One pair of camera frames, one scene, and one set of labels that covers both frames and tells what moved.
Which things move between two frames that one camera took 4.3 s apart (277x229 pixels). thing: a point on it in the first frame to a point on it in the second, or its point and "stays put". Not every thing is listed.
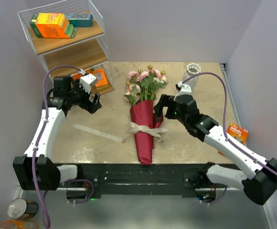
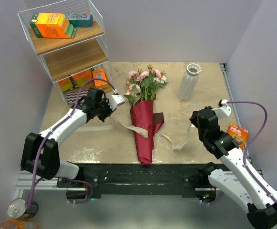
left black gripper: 96,105 to 106,101
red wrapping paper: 142,113 stays put
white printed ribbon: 153,131 to 181,147
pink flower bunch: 142,86 stays put
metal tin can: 20,208 stays put
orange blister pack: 101,78 stays put
